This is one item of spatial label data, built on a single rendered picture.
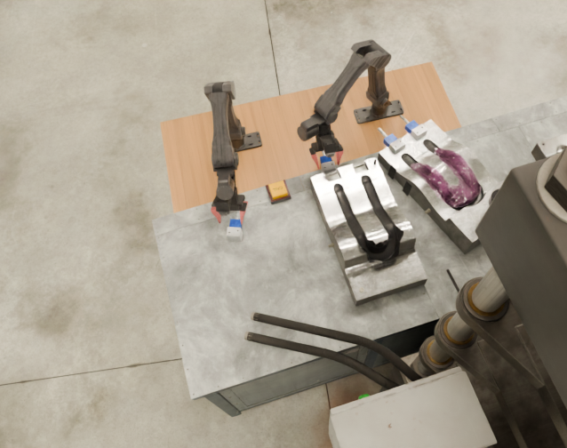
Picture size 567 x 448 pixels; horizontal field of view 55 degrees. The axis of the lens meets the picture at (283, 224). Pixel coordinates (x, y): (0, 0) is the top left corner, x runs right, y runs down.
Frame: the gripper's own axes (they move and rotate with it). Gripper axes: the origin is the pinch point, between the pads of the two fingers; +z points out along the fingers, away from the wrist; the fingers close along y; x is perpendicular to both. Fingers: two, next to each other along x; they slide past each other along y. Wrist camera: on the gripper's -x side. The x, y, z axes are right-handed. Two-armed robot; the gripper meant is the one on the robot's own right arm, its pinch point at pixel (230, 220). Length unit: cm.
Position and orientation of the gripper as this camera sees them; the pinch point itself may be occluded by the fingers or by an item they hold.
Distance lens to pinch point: 193.9
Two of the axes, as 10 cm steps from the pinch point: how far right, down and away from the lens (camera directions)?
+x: 1.0, -5.6, 8.3
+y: 9.9, 0.4, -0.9
